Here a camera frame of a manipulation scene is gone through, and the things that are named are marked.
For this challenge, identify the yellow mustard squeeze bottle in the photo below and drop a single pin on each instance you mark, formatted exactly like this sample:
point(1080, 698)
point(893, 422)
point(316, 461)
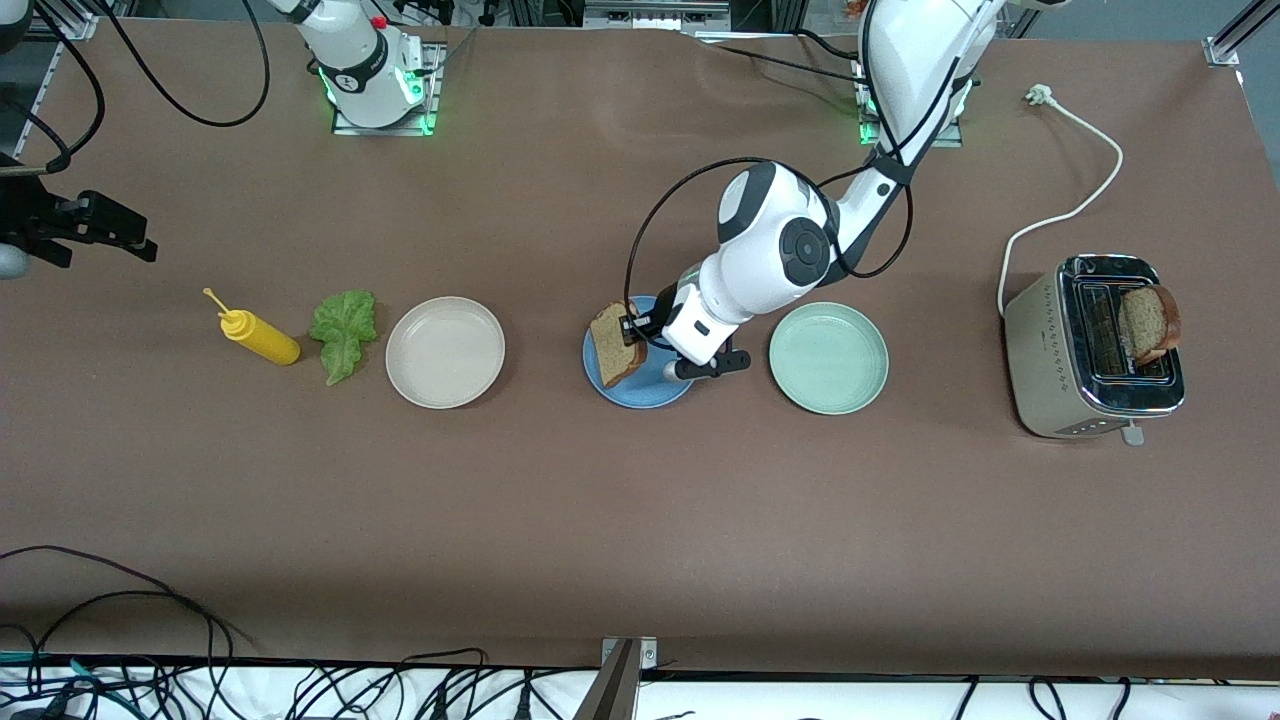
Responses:
point(265, 342)

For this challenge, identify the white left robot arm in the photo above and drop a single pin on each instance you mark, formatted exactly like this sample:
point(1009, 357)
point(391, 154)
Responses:
point(760, 280)

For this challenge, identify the brown bread slice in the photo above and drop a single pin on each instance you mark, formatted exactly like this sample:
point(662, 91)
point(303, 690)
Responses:
point(1145, 320)
point(612, 350)

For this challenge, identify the grey power strip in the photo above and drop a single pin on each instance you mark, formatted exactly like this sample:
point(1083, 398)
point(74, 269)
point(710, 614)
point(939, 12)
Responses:
point(655, 12)

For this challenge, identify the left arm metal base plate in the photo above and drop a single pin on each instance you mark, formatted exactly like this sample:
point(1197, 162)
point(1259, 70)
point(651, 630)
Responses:
point(948, 140)

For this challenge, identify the silver two-slot toaster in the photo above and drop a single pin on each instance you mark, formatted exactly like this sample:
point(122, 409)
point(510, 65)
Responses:
point(1040, 350)

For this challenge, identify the aluminium table frame rail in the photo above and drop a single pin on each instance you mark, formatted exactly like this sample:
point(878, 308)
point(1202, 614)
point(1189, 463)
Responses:
point(45, 80)

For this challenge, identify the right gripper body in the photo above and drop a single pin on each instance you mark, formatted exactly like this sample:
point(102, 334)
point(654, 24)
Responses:
point(30, 222)

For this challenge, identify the blue plate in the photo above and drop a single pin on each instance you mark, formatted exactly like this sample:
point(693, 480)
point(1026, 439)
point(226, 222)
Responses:
point(650, 393)

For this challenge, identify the aluminium table edge bracket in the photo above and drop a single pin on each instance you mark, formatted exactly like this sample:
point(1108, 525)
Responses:
point(620, 680)

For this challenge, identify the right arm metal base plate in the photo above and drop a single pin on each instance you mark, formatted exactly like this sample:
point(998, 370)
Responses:
point(437, 100)

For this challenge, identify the mint green plate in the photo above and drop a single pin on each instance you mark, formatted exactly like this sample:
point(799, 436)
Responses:
point(828, 358)

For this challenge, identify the green lettuce leaf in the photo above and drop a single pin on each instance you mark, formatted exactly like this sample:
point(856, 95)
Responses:
point(345, 325)

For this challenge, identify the aluminium corner extrusion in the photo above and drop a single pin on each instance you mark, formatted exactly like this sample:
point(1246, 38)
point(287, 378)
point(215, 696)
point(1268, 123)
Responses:
point(80, 25)
point(1222, 52)

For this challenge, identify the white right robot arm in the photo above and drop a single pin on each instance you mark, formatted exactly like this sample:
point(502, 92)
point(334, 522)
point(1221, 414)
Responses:
point(355, 60)

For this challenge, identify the beige plate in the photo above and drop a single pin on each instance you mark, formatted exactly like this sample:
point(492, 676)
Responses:
point(445, 352)

